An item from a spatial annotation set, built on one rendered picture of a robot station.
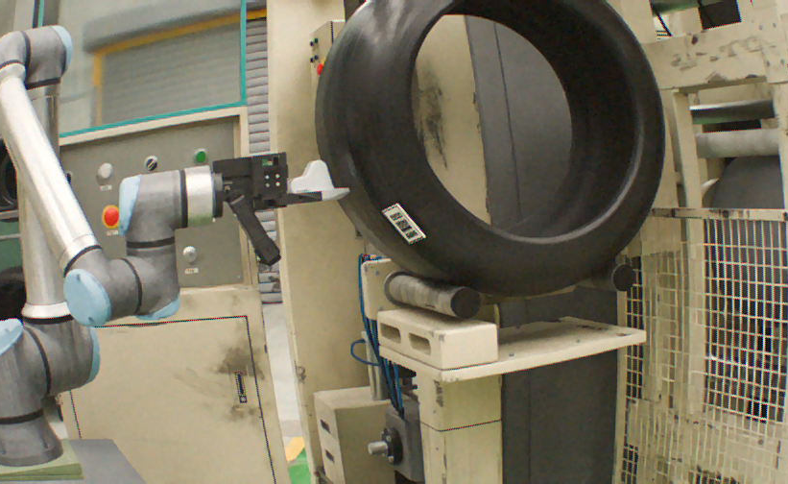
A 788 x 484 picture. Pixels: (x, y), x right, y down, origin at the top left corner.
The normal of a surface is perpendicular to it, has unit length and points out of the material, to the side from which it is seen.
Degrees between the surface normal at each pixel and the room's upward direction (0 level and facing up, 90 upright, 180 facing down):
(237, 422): 90
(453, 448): 90
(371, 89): 84
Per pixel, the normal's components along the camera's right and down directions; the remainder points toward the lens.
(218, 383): 0.26, 0.03
